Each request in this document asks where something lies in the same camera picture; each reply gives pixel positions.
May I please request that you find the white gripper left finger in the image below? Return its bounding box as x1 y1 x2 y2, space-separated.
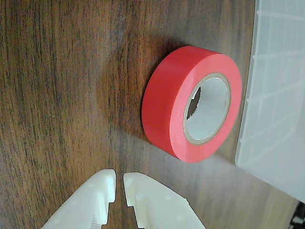
40 168 117 229

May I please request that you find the red tape roll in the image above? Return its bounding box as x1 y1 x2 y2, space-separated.
142 45 243 164

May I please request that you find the clear plastic storage box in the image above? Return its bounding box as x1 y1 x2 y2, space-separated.
234 0 305 203

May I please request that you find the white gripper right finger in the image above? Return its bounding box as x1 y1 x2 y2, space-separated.
123 172 208 229

